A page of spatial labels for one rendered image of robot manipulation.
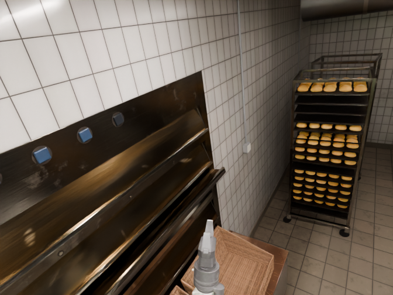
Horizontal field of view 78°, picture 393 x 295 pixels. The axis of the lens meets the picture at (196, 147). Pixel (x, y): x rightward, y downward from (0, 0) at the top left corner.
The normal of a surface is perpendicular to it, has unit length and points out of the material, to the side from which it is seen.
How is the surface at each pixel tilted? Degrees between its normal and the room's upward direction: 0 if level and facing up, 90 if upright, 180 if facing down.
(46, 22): 90
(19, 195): 90
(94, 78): 90
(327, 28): 90
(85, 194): 70
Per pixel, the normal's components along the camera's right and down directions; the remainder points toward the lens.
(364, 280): -0.15, -0.88
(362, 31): -0.54, 0.44
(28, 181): 0.83, 0.14
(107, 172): 0.73, -0.17
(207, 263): -0.14, 0.09
